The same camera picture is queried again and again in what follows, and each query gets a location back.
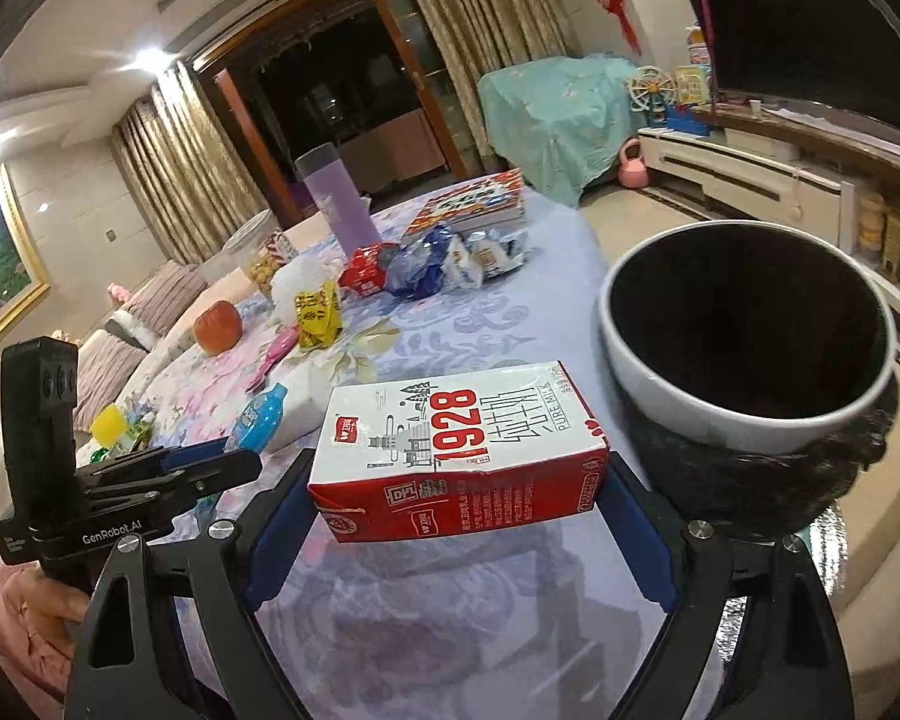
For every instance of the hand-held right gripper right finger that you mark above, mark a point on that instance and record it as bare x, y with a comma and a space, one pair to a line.
641, 540

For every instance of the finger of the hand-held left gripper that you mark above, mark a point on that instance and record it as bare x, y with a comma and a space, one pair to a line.
217, 472
142, 465

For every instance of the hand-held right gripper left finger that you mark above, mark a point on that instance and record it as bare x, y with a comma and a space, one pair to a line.
274, 540

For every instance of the black round trash bin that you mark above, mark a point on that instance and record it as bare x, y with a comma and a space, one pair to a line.
720, 420

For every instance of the yellow snack wrapper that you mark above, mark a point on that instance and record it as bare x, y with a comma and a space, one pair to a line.
319, 315

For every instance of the red white milk carton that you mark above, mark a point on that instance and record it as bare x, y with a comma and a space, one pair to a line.
457, 450

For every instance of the white foam fruit net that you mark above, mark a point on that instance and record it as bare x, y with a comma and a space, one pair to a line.
296, 281

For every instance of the blue white plastic wrapper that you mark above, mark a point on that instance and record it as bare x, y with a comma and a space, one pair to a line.
416, 262

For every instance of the yellow cap green bottle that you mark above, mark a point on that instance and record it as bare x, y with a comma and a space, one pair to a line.
116, 427

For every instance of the blue plastic packet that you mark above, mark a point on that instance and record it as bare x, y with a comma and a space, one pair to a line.
259, 416

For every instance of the striped pink cushion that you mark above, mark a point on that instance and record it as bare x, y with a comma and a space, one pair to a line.
109, 379
169, 296

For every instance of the pink small packet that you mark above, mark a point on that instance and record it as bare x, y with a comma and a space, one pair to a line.
274, 356

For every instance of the orange fruit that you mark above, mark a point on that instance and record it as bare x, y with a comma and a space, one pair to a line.
217, 326

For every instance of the gold framed landscape painting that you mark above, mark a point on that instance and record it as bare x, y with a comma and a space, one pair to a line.
0, 270

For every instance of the clear plastic snack jar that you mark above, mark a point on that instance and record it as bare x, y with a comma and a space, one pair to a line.
251, 247

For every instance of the red snack wrapper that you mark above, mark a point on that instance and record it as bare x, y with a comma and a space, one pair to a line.
364, 270

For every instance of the purple drinking bottle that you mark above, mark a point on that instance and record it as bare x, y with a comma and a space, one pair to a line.
334, 202

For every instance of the beige patterned curtain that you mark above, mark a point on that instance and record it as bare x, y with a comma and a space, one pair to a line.
187, 165
480, 7

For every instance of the white snack wrapper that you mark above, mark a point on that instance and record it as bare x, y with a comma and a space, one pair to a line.
491, 255

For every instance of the colourful picture book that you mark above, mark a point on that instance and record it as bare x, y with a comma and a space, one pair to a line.
465, 202

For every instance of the pink kettlebell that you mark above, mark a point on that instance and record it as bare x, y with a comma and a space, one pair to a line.
632, 169

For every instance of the ceiling light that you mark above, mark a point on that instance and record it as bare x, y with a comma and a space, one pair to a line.
150, 61

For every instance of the white television cabinet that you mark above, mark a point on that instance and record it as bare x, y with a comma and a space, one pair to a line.
750, 172

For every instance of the cream stacked tubs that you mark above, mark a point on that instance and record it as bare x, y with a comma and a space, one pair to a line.
872, 221

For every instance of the yellow perforated holder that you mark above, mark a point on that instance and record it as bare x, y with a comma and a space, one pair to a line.
897, 240

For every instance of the wooden sliding glass door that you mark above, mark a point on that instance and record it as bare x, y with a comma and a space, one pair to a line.
360, 90

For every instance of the teal furniture cover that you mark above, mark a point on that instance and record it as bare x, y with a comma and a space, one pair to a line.
562, 120

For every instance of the toy ferris wheel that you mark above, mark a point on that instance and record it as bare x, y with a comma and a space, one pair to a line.
649, 94

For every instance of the colourful toy house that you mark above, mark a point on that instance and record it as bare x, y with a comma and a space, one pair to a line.
691, 86

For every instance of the black flat television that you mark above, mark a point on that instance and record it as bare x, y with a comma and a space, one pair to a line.
795, 22

